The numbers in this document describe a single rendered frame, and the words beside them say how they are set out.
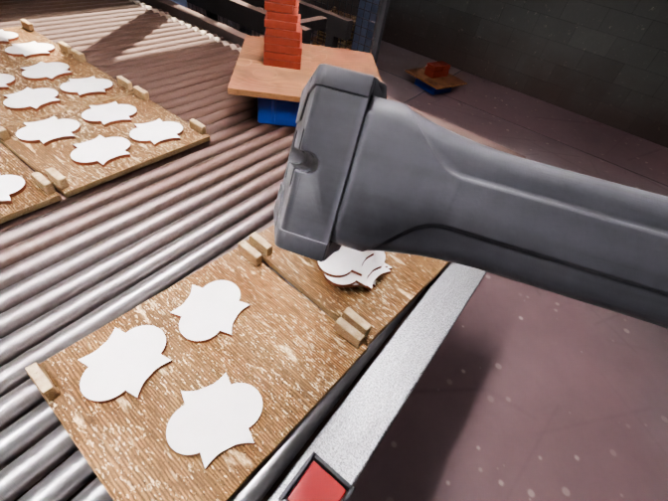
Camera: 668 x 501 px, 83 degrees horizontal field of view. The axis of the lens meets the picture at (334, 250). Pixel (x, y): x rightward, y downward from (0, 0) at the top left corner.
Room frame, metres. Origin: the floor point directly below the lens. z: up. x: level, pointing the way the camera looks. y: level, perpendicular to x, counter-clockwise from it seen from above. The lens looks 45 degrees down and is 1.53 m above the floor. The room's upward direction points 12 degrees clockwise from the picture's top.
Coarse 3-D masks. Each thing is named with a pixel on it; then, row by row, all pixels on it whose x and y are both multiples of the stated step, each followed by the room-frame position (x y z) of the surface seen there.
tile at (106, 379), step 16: (112, 336) 0.29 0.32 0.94; (128, 336) 0.29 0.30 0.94; (144, 336) 0.30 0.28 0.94; (160, 336) 0.31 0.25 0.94; (96, 352) 0.26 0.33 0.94; (112, 352) 0.26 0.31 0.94; (128, 352) 0.27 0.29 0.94; (144, 352) 0.27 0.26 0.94; (160, 352) 0.28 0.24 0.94; (96, 368) 0.23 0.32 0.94; (112, 368) 0.24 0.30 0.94; (128, 368) 0.24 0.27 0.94; (144, 368) 0.25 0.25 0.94; (160, 368) 0.26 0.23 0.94; (80, 384) 0.20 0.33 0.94; (96, 384) 0.21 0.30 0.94; (112, 384) 0.21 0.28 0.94; (128, 384) 0.22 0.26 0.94; (144, 384) 0.23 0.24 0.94; (96, 400) 0.19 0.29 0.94; (112, 400) 0.19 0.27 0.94
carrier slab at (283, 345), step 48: (240, 288) 0.44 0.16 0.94; (288, 288) 0.47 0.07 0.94; (96, 336) 0.29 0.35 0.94; (240, 336) 0.34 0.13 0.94; (288, 336) 0.36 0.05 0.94; (336, 336) 0.38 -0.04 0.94; (192, 384) 0.24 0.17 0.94; (288, 384) 0.27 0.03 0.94; (96, 432) 0.15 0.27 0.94; (144, 432) 0.16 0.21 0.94; (288, 432) 0.20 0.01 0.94; (144, 480) 0.11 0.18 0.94; (192, 480) 0.12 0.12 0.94; (240, 480) 0.13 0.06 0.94
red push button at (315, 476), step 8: (312, 464) 0.17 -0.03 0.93; (312, 472) 0.16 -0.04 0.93; (320, 472) 0.16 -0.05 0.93; (304, 480) 0.15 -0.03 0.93; (312, 480) 0.15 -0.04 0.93; (320, 480) 0.15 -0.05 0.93; (328, 480) 0.15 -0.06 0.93; (296, 488) 0.14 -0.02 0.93; (304, 488) 0.14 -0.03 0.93; (312, 488) 0.14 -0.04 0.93; (320, 488) 0.14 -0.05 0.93; (328, 488) 0.14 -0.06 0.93; (336, 488) 0.15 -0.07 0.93; (344, 488) 0.15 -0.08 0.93; (288, 496) 0.12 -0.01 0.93; (296, 496) 0.13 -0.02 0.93; (304, 496) 0.13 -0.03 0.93; (312, 496) 0.13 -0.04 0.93; (320, 496) 0.13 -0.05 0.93; (328, 496) 0.13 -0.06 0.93; (336, 496) 0.14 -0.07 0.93
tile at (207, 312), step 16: (192, 288) 0.41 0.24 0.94; (208, 288) 0.42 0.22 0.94; (224, 288) 0.43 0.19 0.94; (192, 304) 0.38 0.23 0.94; (208, 304) 0.39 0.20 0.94; (224, 304) 0.39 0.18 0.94; (240, 304) 0.40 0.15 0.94; (192, 320) 0.35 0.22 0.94; (208, 320) 0.35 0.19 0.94; (224, 320) 0.36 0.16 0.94; (192, 336) 0.32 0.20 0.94; (208, 336) 0.32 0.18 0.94
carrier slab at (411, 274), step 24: (288, 264) 0.53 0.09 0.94; (312, 264) 0.54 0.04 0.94; (408, 264) 0.60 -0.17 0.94; (432, 264) 0.62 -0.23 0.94; (312, 288) 0.48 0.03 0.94; (336, 288) 0.49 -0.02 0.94; (360, 288) 0.51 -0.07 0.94; (384, 288) 0.52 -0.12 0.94; (408, 288) 0.53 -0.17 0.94; (336, 312) 0.43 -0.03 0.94; (360, 312) 0.45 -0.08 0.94; (384, 312) 0.46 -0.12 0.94
